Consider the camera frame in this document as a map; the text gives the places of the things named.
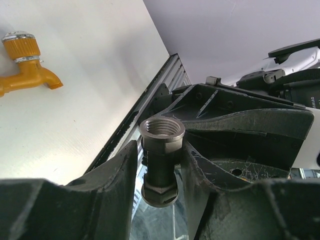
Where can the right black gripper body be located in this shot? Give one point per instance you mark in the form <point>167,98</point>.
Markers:
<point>204,101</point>

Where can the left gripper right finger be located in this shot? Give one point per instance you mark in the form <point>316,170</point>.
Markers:
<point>221,206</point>

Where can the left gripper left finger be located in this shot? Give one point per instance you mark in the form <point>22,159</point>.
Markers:
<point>95,206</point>

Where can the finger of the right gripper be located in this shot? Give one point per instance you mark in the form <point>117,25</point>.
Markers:
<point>250,156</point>
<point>290,123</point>

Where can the metal tee pipe fitting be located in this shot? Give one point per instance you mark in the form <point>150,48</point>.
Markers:
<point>162,140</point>

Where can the orange plastic water faucet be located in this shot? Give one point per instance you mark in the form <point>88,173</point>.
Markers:
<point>23,49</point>

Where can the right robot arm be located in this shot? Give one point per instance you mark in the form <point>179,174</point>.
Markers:
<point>291,73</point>

